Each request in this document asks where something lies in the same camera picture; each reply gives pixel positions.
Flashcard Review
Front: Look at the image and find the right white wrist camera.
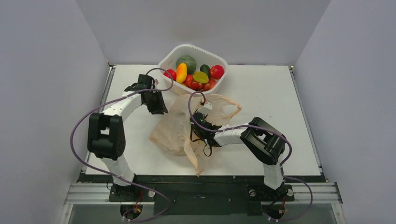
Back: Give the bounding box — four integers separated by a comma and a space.
199, 100, 212, 113

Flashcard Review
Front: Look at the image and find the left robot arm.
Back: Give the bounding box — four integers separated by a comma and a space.
87, 74, 168, 201

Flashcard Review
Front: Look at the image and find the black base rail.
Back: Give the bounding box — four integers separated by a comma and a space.
65, 176, 342, 215

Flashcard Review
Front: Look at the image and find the red apple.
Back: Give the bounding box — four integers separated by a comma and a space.
182, 74, 193, 88
163, 69, 177, 81

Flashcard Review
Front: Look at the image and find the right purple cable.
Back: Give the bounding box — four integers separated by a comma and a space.
188, 91, 314, 223

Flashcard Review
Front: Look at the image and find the orange translucent plastic bag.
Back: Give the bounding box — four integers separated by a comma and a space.
149, 94, 242, 176

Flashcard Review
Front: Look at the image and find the yellow orange mango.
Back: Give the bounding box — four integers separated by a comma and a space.
193, 71, 210, 84

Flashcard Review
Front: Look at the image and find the purple cable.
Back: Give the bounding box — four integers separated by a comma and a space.
188, 91, 314, 223
70, 67, 175, 223

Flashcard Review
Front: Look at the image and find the round green melon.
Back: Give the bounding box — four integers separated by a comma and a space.
176, 55, 197, 75

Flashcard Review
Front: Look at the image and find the white plastic tub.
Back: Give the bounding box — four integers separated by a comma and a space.
157, 43, 229, 97

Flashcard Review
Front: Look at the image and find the dark green avocado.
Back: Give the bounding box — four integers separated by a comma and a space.
200, 64, 211, 78

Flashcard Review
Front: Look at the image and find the red apple centre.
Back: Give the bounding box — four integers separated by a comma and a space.
182, 74, 193, 88

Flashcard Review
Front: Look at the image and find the red apple left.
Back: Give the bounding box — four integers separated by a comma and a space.
163, 69, 177, 81

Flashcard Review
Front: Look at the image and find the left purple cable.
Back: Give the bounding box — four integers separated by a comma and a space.
70, 67, 175, 223

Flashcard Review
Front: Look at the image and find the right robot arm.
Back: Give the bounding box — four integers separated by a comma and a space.
190, 112, 289, 199

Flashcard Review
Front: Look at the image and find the red cherries bunch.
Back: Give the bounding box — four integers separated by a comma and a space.
189, 79, 217, 91

